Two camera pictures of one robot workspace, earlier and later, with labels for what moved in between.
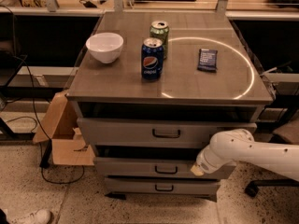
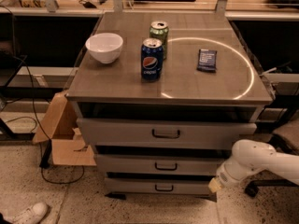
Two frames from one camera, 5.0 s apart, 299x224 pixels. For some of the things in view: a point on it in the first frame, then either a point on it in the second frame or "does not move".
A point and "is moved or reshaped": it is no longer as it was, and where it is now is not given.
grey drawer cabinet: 152,90 does not move
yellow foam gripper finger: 197,171 to 214,185
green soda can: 160,30 does not move
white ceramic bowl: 105,47 does not move
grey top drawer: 127,133 does not move
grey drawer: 151,161 is moved or reshaped
